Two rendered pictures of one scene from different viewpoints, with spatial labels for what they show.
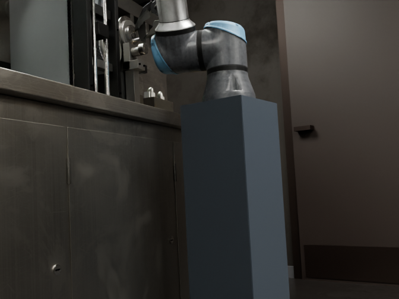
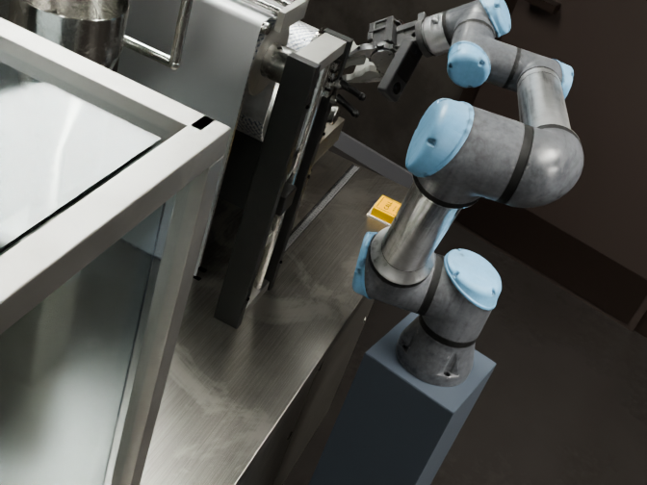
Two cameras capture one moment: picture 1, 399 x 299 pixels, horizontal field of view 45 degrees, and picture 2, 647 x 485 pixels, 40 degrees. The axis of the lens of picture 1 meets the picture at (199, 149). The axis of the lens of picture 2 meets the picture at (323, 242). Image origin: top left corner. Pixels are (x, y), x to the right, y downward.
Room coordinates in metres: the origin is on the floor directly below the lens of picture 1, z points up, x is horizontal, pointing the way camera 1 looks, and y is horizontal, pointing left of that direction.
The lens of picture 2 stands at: (0.09, 0.47, 1.99)
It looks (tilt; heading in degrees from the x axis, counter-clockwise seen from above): 34 degrees down; 347
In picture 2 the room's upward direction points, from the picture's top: 20 degrees clockwise
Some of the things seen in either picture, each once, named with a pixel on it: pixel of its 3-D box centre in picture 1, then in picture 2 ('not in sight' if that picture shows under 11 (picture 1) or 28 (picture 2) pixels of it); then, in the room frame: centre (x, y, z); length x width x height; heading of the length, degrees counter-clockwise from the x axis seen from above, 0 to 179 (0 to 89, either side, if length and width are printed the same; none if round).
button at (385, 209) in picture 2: not in sight; (389, 211); (1.81, -0.04, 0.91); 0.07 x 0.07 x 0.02; 66
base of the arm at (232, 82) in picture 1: (228, 86); (441, 339); (1.34, -0.09, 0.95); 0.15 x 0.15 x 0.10
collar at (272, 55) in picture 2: not in sight; (284, 65); (1.52, 0.32, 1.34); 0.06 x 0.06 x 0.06; 66
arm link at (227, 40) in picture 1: (223, 47); (460, 293); (1.35, -0.08, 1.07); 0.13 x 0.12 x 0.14; 80
